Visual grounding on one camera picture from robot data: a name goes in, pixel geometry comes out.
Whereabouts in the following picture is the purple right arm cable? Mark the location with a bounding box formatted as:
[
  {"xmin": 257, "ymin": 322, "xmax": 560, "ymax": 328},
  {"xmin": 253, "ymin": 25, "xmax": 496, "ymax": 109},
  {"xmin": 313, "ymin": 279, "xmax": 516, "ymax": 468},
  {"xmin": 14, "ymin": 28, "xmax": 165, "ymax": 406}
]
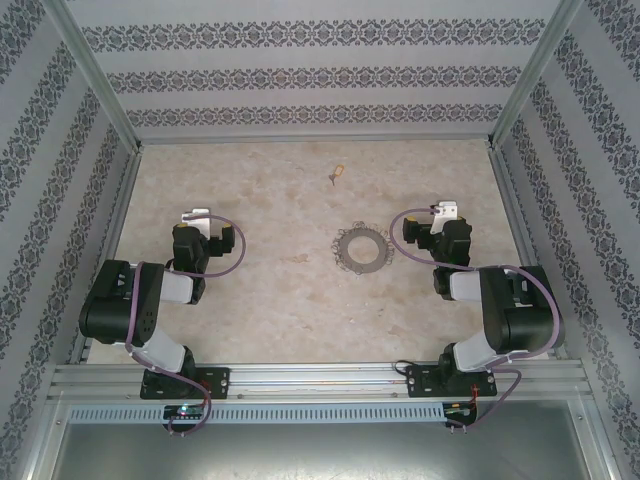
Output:
[{"xmin": 389, "ymin": 207, "xmax": 560, "ymax": 435}]

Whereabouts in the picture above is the grey disc with wire rings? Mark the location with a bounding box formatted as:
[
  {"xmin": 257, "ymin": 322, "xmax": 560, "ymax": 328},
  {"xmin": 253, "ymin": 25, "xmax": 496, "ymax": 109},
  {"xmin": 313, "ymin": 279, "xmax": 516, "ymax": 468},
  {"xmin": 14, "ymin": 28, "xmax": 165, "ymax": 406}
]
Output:
[{"xmin": 331, "ymin": 221, "xmax": 396, "ymax": 275}]

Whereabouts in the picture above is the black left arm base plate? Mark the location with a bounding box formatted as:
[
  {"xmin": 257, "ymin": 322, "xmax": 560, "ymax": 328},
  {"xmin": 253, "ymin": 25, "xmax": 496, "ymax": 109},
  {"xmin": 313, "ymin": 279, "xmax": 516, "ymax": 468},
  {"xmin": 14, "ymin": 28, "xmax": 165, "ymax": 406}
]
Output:
[{"xmin": 139, "ymin": 366, "xmax": 233, "ymax": 401}]

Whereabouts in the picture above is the aluminium corner post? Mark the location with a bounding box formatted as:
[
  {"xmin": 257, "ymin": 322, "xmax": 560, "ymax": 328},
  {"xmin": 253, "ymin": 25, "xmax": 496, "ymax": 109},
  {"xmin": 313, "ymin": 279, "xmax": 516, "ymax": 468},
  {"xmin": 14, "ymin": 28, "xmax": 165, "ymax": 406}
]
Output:
[
  {"xmin": 39, "ymin": 0, "xmax": 146, "ymax": 152},
  {"xmin": 485, "ymin": 0, "xmax": 587, "ymax": 151}
]

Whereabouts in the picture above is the aluminium mounting rail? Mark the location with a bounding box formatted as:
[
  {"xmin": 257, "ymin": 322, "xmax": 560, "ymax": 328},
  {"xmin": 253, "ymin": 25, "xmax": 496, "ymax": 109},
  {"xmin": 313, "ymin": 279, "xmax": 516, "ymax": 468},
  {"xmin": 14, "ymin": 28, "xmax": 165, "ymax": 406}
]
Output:
[{"xmin": 47, "ymin": 361, "xmax": 587, "ymax": 402}]

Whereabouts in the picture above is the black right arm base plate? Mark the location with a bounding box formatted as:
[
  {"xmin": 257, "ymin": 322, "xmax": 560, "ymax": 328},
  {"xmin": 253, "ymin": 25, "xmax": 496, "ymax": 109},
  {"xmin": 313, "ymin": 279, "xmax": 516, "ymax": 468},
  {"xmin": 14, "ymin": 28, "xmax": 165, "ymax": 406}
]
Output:
[{"xmin": 405, "ymin": 363, "xmax": 499, "ymax": 400}]

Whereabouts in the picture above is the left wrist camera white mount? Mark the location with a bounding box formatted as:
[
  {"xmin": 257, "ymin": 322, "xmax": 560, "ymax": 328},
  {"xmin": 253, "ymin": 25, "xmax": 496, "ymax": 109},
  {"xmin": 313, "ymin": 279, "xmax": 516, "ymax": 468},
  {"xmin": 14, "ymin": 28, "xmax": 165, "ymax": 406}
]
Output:
[{"xmin": 180, "ymin": 207, "xmax": 212, "ymax": 231}]

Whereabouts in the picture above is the left circuit board green light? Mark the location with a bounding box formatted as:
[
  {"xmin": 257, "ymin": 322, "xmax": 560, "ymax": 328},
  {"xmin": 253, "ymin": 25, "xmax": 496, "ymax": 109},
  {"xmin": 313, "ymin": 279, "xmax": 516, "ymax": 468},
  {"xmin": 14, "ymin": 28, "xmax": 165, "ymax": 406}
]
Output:
[{"xmin": 164, "ymin": 405, "xmax": 204, "ymax": 421}]

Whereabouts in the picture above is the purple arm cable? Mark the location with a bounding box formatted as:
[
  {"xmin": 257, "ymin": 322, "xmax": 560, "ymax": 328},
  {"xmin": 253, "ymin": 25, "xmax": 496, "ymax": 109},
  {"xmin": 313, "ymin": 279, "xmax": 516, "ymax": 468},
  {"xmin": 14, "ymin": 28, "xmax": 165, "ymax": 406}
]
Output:
[
  {"xmin": 389, "ymin": 207, "xmax": 560, "ymax": 435},
  {"xmin": 124, "ymin": 212, "xmax": 247, "ymax": 439}
]

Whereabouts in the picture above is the aluminium right corner post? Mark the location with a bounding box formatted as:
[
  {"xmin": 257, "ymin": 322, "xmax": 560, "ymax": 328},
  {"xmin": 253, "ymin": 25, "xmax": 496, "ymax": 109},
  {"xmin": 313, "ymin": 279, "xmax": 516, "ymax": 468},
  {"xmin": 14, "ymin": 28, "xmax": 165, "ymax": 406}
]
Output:
[{"xmin": 485, "ymin": 0, "xmax": 587, "ymax": 151}]

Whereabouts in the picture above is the aluminium left side rail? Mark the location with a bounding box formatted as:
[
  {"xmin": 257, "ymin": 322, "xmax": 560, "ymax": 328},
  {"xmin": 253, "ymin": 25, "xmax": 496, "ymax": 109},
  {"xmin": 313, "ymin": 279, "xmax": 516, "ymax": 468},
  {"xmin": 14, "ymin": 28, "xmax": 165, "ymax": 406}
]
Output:
[{"xmin": 68, "ymin": 143, "xmax": 145, "ymax": 367}]

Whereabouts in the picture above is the aluminium left corner post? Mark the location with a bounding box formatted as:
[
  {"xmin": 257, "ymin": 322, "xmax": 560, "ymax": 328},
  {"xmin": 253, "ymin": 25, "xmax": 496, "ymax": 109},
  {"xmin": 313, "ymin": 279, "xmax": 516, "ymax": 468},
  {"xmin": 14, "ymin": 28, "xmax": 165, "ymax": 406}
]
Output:
[{"xmin": 39, "ymin": 0, "xmax": 146, "ymax": 152}]

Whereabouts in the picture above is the aluminium back frame bar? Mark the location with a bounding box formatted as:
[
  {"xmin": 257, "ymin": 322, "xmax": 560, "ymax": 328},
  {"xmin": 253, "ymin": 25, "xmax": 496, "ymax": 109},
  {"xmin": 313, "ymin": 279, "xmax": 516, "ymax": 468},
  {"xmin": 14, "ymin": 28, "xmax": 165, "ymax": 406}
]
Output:
[{"xmin": 135, "ymin": 133, "xmax": 495, "ymax": 147}]

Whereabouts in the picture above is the grey slotted cable duct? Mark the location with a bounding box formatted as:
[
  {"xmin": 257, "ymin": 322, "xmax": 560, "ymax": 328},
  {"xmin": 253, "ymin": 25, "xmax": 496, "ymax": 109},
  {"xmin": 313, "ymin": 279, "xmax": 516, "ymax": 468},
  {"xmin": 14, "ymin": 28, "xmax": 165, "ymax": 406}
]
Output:
[{"xmin": 67, "ymin": 402, "xmax": 447, "ymax": 426}]

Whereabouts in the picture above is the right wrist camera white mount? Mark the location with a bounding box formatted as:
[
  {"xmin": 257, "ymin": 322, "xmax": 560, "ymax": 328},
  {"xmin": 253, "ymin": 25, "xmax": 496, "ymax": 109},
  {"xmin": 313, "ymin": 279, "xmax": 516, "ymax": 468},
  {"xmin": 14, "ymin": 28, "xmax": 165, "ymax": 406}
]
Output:
[{"xmin": 430, "ymin": 200, "xmax": 460, "ymax": 235}]

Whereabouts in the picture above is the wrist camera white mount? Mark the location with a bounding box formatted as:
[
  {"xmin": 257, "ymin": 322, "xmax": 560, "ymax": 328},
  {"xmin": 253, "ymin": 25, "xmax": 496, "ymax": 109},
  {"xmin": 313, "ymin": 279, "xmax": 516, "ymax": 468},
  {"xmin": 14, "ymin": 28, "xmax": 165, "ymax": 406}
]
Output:
[
  {"xmin": 180, "ymin": 207, "xmax": 212, "ymax": 231},
  {"xmin": 430, "ymin": 200, "xmax": 460, "ymax": 235}
]

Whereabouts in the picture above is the aluminium right side rail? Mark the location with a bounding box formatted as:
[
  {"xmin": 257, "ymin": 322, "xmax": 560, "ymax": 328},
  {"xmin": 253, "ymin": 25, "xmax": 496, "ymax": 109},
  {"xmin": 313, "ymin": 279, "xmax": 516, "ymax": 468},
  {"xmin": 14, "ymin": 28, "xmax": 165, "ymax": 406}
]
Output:
[{"xmin": 486, "ymin": 141, "xmax": 570, "ymax": 362}]

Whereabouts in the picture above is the steel sheet panel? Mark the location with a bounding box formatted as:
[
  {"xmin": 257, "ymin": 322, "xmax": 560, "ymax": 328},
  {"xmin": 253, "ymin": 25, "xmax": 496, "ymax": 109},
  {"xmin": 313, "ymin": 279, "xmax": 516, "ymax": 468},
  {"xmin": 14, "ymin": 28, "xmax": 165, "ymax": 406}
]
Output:
[{"xmin": 29, "ymin": 399, "xmax": 612, "ymax": 480}]

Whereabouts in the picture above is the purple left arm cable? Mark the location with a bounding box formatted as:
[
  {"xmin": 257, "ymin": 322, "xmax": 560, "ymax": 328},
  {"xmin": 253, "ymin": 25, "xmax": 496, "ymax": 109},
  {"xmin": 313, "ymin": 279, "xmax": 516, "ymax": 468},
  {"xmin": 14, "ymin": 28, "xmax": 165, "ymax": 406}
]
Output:
[{"xmin": 124, "ymin": 212, "xmax": 247, "ymax": 439}]

